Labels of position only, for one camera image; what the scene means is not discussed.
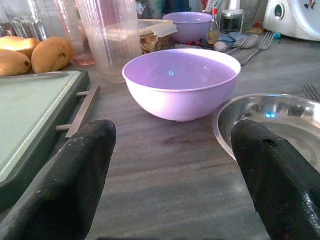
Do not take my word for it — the dark glass jar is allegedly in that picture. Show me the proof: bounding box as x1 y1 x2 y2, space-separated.
219 9 244 35

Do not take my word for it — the pink plastic tumbler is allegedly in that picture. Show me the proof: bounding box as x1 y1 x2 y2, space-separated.
54 0 96 67

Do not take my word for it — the clear drinking glass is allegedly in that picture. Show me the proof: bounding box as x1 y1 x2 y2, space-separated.
4 0 48 42

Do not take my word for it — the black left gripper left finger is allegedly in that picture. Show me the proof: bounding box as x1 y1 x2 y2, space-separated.
0 119 117 240

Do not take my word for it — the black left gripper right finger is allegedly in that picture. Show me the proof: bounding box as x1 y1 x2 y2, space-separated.
231 119 320 240

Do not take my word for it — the round steel plate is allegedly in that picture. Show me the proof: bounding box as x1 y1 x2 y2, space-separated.
212 93 320 173

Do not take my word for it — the blue cloth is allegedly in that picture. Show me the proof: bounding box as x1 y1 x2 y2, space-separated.
219 31 248 43

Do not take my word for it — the clear ribbed plastic jug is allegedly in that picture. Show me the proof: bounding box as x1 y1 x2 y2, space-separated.
75 0 143 84

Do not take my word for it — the small glass sauce bottle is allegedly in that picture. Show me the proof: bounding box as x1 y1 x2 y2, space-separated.
207 8 221 46

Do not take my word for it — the yellow mango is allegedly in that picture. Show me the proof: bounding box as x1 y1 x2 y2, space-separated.
0 35 41 59
0 49 33 77
31 36 74 74

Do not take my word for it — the steel spoon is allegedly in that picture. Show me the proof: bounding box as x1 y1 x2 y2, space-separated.
226 34 260 54

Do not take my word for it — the green serving tray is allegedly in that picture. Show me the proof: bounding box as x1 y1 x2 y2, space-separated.
0 69 101 213

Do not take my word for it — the steel fork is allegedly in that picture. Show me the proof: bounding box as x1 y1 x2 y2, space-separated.
226 36 249 55
241 30 276 67
301 84 320 103

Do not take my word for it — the lilac plastic bowl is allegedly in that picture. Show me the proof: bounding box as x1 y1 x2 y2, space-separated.
122 48 242 123
162 11 214 44

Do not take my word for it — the clear lidded food container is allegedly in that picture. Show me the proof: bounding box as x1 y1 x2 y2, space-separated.
137 18 178 55

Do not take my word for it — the white kitchen appliance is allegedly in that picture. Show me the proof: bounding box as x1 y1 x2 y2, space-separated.
262 0 320 42

